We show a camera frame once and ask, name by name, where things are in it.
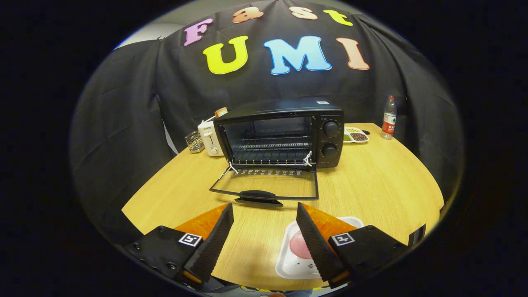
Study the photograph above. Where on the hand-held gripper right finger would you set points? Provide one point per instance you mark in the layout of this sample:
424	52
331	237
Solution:
317	249

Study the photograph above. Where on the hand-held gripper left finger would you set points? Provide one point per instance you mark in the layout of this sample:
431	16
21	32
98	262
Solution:
214	245

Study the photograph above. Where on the pink round meat slice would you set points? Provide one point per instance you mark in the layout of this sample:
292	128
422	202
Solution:
298	245

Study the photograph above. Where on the white square plate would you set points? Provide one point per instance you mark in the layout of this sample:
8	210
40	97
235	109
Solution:
288	264

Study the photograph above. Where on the black toaster oven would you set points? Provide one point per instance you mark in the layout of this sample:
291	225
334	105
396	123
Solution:
284	107

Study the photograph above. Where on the white toaster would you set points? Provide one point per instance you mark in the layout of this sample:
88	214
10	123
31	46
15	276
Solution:
208	140

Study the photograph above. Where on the black chair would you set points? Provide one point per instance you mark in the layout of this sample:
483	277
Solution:
416	236

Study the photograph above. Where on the divided dish with beans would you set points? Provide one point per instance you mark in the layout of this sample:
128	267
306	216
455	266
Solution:
357	136

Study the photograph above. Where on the bread slice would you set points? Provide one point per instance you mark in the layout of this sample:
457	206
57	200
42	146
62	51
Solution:
221	112

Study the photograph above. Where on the clear water bottle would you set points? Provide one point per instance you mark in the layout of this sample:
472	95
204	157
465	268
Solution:
388	121

